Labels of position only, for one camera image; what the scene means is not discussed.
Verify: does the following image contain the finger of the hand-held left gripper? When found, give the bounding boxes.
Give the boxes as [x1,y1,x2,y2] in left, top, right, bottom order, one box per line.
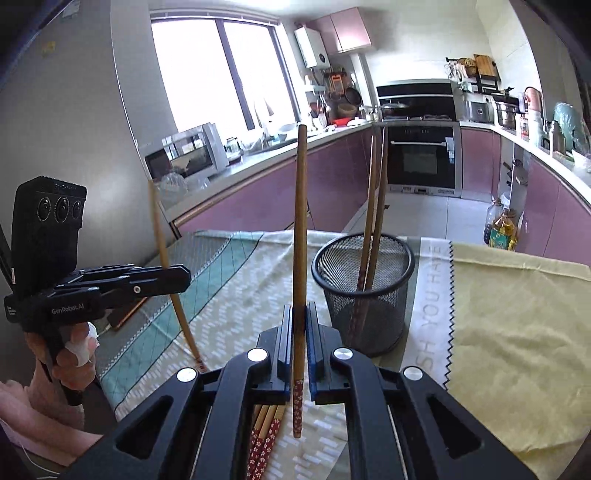
[55,264,191,320]
[69,263,144,278]

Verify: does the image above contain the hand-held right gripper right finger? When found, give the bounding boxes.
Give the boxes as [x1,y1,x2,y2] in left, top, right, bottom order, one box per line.
[305,301,539,480]

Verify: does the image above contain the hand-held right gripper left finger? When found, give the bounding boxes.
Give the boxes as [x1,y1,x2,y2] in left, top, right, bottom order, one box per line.
[65,302,296,480]

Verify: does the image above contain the wooden chopstick red patterned end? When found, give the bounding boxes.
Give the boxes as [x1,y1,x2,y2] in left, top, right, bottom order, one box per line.
[252,405,271,480]
[246,405,263,480]
[291,124,309,439]
[360,130,389,342]
[257,405,279,480]
[148,180,205,370]
[353,134,379,344]
[264,405,287,476]

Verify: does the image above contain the black mesh utensil holder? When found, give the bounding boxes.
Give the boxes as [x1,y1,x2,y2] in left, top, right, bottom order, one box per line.
[311,233,415,357]

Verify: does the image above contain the hanging kitchen utensils rack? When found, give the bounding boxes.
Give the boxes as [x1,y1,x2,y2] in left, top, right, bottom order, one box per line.
[322,68,363,121]

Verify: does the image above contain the person's left hand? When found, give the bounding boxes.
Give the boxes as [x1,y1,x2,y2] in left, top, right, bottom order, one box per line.
[25,322,101,393]

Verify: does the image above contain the brown flat case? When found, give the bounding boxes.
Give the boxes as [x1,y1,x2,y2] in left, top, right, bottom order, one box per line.
[105,295,149,331]

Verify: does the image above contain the patterned beige green tablecloth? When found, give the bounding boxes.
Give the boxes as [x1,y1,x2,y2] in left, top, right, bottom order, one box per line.
[95,228,455,480]

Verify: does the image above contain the clear plastic bags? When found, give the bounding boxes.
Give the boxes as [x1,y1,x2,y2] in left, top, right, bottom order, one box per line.
[158,172,212,195]

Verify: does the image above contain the silver microwave oven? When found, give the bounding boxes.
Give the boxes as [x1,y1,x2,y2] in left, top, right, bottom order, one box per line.
[144,122,230,183]

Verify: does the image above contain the pink base cabinets long run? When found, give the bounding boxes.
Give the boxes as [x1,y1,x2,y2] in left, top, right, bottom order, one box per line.
[171,124,387,237]

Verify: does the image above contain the yellow cloth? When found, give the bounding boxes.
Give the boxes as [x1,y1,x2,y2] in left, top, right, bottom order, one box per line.
[445,242,591,468]

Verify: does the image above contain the dark liquid bottle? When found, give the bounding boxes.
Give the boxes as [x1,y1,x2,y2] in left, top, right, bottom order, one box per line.
[483,198,504,245]

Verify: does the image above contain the kitchen window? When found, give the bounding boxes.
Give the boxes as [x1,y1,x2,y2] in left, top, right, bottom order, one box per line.
[151,17,297,136]

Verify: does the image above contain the built-in black oven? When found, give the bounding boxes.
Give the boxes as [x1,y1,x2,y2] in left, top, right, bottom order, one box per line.
[387,122,463,198]

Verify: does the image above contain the yellow cooking oil bottle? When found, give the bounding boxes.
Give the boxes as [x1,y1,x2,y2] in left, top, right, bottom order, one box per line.
[488,209,518,251]

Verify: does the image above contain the black range hood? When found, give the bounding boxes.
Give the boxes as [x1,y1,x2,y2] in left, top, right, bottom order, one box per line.
[376,82,456,121]

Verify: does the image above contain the pink base cabinets short run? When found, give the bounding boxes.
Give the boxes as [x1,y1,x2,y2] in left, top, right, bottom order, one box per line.
[462,127,591,269]

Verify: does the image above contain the white water heater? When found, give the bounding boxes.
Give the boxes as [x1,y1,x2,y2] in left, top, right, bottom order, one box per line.
[294,26,330,70]

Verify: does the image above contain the steel stock pot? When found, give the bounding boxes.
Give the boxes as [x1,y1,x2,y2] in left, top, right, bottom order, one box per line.
[495,99,521,129]

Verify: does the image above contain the steel thermos bottle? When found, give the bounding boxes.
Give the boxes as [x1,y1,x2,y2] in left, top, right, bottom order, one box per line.
[549,120,567,156]

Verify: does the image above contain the teal covered appliance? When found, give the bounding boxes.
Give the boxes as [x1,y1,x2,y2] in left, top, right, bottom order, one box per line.
[553,102,588,154]

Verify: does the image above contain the pink wall cabinet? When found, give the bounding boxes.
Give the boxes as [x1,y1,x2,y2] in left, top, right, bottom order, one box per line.
[308,13,373,55]

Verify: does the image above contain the black wall rack with boards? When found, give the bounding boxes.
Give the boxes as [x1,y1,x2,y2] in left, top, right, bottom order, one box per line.
[445,54,502,94]

